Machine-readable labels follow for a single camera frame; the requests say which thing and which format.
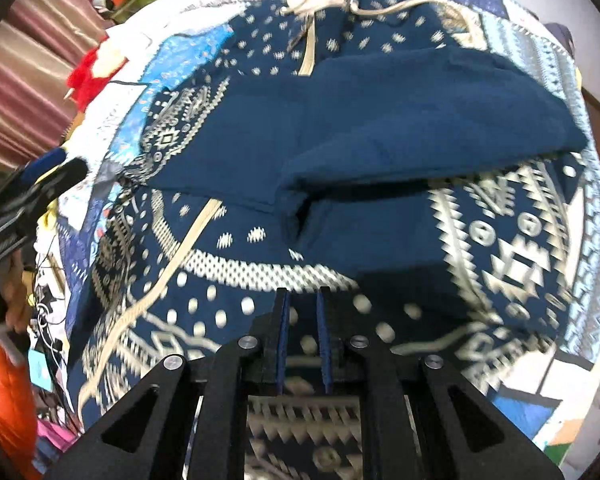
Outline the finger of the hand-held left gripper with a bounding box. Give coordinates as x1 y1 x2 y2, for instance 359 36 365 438
25 157 90 207

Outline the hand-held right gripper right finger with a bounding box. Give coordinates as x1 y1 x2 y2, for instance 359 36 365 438
316 286 566 480

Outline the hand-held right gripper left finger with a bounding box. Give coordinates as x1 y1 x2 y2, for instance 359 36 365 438
45 287 288 480

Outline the navy patterned hoodie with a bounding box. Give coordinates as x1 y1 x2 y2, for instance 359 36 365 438
65 0 588 480

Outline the person's left hand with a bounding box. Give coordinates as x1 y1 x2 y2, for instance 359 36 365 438
2 255 35 335

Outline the striped brown curtain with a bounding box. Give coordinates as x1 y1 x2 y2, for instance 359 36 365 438
0 0 112 171

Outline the person's orange clothing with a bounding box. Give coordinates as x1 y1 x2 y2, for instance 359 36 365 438
0 330 40 478

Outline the patchwork blanket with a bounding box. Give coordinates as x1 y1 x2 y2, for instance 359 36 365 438
35 0 600 461

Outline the grey cloth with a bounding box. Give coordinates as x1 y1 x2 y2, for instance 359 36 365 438
545 20 579 63

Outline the tangle of black cables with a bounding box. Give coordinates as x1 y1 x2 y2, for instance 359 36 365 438
29 240 73 361

